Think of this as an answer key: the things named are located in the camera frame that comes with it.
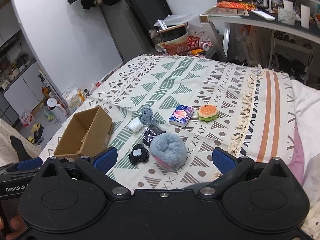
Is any blue planet tissue pack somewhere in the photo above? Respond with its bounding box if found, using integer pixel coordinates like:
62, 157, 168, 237
169, 105, 194, 127

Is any brown cardboard box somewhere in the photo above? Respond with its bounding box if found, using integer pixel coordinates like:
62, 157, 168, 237
54, 107, 113, 160

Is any white desk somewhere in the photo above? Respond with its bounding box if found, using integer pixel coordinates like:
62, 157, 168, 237
199, 12, 319, 44

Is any dark sparkly packet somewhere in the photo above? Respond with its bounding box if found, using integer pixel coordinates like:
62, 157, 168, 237
143, 125, 165, 147

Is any fluffy grey-blue plush ball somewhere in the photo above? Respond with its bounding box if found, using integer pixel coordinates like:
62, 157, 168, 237
149, 133, 187, 171

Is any white electric kettle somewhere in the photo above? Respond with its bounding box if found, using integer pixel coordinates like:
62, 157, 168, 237
47, 98, 65, 111

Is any white remote control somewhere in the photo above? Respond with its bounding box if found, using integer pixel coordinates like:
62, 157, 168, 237
251, 10, 276, 21

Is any black felt plush toy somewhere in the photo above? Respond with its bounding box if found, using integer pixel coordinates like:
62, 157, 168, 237
129, 144, 149, 165

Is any red plastic basket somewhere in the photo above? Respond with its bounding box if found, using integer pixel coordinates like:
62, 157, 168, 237
164, 36, 200, 55

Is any patterned geometric blanket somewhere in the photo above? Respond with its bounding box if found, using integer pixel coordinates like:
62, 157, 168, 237
38, 54, 266, 190

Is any white soft pouch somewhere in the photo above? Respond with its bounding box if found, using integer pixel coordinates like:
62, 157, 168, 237
127, 117, 143, 133

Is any orange striped blanket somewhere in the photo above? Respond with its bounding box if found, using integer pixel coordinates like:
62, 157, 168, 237
227, 68, 305, 183

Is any grey felt elephant toy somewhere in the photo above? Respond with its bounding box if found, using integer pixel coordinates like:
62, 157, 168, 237
139, 107, 154, 125

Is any hamburger plush toy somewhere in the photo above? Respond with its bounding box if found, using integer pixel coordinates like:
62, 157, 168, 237
197, 104, 219, 121

